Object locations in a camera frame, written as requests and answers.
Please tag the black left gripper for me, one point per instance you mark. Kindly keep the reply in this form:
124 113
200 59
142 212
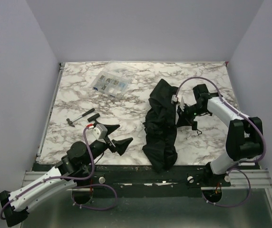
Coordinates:
111 142

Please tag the black rubber mallet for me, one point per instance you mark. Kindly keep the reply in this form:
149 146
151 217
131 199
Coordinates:
93 119

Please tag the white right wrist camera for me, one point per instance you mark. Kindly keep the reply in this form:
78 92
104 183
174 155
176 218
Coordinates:
178 100

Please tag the clear plastic screw organizer box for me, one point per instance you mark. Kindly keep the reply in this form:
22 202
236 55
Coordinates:
111 84

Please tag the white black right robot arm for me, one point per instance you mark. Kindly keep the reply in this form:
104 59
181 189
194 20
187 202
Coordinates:
244 138

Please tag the dark green folding umbrella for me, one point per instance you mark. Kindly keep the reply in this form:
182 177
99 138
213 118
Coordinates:
160 128

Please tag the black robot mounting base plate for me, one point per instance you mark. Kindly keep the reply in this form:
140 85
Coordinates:
130 181

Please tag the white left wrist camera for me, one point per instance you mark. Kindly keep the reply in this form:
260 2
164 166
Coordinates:
99 131

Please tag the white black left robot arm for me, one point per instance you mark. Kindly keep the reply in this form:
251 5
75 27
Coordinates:
75 170

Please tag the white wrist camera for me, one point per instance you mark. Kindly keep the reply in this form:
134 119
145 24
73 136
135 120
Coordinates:
99 131
178 100

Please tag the small steel claw hammer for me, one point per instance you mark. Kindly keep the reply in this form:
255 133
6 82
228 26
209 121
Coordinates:
71 122

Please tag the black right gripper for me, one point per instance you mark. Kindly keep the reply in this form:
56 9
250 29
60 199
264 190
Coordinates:
183 114

